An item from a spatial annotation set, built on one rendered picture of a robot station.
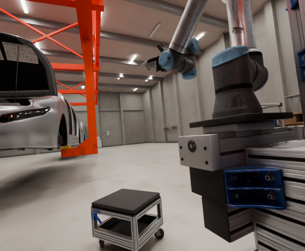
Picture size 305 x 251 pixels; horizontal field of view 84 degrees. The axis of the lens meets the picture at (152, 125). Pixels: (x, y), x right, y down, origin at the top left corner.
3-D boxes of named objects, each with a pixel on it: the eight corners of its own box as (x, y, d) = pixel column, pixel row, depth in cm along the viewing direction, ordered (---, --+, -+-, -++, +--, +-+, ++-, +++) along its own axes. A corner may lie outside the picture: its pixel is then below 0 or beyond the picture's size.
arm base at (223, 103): (232, 119, 67) (229, 94, 67) (273, 113, 53) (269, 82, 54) (203, 121, 60) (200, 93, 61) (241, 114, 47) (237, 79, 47)
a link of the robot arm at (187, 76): (174, 78, 85) (172, 57, 86) (188, 81, 93) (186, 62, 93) (186, 72, 79) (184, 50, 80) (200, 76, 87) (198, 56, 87)
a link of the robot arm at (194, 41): (192, 50, 81) (190, 33, 81) (174, 59, 89) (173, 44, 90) (201, 54, 86) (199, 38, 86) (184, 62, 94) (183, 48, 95)
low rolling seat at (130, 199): (166, 237, 131) (162, 191, 133) (138, 270, 100) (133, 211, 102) (123, 225, 153) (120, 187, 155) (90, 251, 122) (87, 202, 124)
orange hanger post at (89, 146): (62, 157, 344) (56, 40, 359) (97, 153, 366) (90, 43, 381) (61, 157, 329) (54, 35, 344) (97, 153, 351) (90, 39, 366)
